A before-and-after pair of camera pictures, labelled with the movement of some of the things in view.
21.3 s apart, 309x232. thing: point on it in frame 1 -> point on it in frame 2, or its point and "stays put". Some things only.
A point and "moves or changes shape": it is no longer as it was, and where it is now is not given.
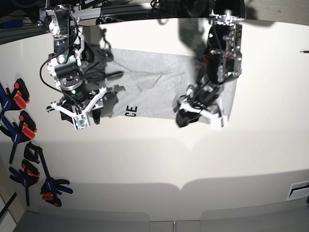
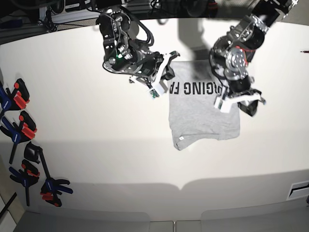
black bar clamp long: (51, 187) stays put
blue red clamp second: (25, 131) stays put
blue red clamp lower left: (27, 177) stays put
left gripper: (81, 99) -> (153, 66)
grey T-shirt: (141, 84) moves or changes shape
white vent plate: (299, 190) stays put
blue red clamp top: (17, 100) stays put
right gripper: (207, 93) -> (252, 96)
